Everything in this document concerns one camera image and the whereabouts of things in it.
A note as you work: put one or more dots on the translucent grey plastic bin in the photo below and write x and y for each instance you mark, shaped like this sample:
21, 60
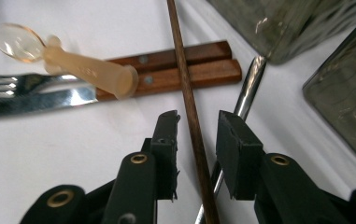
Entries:
291, 28
347, 102

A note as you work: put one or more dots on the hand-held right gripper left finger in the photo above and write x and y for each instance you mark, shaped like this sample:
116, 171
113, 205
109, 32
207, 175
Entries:
164, 149

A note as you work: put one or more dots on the brown wooden chopstick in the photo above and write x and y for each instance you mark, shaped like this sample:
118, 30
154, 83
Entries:
191, 109

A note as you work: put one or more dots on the metal spoon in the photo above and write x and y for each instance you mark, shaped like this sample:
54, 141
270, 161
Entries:
250, 87

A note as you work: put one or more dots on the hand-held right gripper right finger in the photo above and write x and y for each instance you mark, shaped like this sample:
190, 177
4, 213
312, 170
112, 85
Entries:
238, 155

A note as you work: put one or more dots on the translucent orange baby spoon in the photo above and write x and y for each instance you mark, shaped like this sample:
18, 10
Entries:
97, 74

